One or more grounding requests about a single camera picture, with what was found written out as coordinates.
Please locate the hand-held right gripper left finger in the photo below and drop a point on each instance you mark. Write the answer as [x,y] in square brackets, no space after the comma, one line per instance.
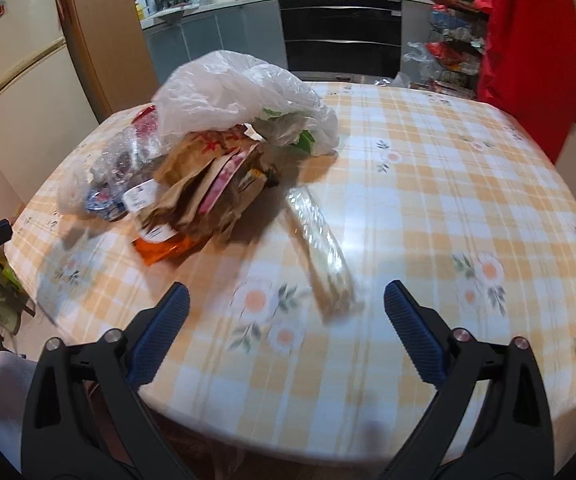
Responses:
[160,330]

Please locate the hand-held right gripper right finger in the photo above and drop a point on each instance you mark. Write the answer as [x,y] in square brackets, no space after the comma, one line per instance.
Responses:
[413,330]

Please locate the blue and red snack packet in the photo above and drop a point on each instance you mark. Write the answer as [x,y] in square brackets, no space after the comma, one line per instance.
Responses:
[100,202]

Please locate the green plastic bag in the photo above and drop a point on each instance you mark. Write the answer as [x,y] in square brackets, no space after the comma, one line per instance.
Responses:
[2,305]

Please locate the orange snack packet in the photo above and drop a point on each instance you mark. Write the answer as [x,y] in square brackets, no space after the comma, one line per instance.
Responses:
[160,250]

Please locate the table with checkered cloth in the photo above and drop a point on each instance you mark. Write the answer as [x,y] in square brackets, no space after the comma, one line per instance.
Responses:
[418,210]

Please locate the long clear plastic wrapper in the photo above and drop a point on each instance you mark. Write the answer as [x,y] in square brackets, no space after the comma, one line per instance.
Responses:
[318,245]

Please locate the white label wrapper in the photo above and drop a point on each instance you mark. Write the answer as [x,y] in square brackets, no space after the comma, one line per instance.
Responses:
[138,196]

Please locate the clear crumpled plastic bag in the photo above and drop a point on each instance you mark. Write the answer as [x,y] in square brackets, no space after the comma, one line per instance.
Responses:
[112,160]

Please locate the brown paper bag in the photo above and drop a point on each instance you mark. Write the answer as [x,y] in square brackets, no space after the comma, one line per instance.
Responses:
[187,185]

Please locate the cream refrigerator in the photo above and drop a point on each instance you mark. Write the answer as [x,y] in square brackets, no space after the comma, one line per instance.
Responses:
[27,85]

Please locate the pink packet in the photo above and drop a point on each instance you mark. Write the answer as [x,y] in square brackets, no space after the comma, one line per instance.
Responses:
[220,185]

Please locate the person's light trouser leg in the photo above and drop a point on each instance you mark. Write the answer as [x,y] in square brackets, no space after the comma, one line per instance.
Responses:
[7,400]

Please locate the white plastic bag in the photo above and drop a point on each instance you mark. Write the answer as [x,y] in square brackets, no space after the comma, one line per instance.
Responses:
[217,90]

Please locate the yellow bottle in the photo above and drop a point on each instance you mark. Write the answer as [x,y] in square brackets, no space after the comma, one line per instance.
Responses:
[140,11]

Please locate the red hanging cloth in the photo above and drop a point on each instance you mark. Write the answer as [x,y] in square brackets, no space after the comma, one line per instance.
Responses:
[533,60]

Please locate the black built-in oven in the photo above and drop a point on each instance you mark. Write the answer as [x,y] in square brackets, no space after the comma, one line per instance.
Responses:
[338,35]

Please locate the grey kitchen cabinet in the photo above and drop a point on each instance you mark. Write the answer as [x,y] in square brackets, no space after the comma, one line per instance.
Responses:
[217,30]

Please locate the wooden door frame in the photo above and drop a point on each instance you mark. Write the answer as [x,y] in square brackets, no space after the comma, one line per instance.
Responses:
[102,35]

